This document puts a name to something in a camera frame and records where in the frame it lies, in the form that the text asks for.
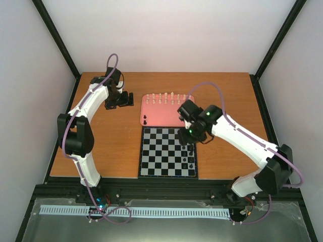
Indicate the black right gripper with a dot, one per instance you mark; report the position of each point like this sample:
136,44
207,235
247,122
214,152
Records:
183,138

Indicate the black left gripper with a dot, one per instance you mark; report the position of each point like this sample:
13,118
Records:
125,102

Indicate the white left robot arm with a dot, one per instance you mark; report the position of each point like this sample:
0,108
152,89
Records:
75,135

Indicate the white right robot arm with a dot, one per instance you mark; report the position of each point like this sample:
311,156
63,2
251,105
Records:
274,167

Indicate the pink plastic tray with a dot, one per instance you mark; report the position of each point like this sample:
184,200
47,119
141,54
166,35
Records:
162,115

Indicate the black white chessboard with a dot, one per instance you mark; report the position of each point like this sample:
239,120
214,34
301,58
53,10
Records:
160,154

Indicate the light blue cable duct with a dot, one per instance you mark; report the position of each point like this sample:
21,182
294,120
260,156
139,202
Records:
137,212

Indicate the black aluminium frame base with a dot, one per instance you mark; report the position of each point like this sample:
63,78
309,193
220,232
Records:
244,97

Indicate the black left frame post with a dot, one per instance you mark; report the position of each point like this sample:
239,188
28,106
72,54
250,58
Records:
44,14

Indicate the black frame post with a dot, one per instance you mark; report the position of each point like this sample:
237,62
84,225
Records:
283,31
44,14

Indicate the black right frame post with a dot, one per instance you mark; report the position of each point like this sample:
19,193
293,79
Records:
283,31

